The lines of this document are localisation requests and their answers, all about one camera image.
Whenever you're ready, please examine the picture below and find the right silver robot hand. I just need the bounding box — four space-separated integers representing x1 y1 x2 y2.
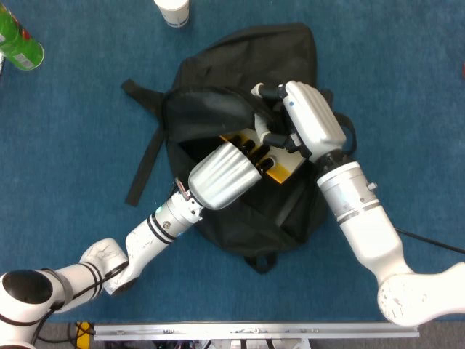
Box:
250 80 347 164

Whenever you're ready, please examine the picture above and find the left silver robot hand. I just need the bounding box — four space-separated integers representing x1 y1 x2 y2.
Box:
187 132 277 211

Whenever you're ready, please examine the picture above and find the white yellow book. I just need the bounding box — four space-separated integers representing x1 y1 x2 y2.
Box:
219 127 306 185

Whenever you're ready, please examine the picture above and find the black fabric backpack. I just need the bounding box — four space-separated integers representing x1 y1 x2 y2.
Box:
121 22 359 274

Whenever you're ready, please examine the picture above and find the blue felt table cover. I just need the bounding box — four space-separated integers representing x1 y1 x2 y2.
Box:
0 0 465 324

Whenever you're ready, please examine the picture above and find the white paper cup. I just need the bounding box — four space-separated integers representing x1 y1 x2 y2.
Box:
153 0 190 28

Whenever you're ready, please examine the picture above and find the yellow orange box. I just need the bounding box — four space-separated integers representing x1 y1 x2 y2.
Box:
75 321 96 349

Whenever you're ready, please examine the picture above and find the green cylindrical can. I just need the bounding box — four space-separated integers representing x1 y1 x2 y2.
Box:
0 2 45 71

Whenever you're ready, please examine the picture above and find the aluminium profile rail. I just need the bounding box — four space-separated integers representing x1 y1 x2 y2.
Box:
93 321 421 342

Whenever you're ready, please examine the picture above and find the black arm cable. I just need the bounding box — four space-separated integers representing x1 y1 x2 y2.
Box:
394 227 465 254

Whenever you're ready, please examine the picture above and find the black floor cable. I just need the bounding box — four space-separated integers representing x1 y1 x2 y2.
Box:
31 321 79 346

